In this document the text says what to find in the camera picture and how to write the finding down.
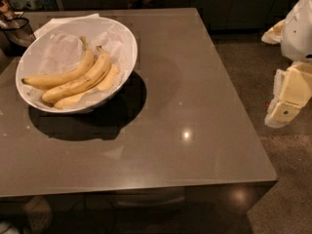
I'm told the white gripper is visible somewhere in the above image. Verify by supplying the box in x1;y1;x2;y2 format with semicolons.
261;0;312;129

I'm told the white paper sheet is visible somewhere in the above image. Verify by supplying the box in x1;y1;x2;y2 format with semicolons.
34;14;99;38

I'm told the yellow banana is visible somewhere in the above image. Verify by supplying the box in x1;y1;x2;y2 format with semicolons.
42;46;111;103
21;36;95;90
54;64;120;109

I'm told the dark wire basket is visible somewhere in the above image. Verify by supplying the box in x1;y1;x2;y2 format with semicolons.
0;18;36;57

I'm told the white bowl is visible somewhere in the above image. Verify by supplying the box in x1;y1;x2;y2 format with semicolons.
15;16;138;114

